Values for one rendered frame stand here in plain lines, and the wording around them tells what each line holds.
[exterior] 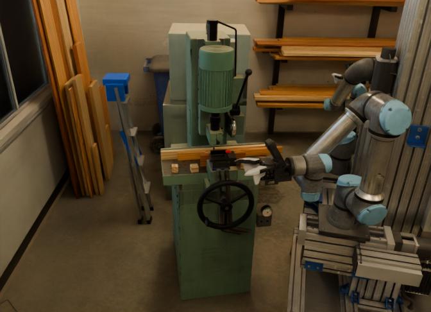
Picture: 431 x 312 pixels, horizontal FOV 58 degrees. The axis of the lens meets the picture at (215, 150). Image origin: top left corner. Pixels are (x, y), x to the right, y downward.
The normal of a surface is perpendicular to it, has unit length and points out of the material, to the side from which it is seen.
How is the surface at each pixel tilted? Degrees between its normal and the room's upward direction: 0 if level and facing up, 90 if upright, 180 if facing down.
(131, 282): 0
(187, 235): 90
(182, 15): 90
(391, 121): 82
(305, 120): 90
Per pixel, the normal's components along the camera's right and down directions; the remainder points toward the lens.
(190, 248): 0.18, 0.45
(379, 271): -0.22, 0.44
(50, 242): 0.03, -0.89
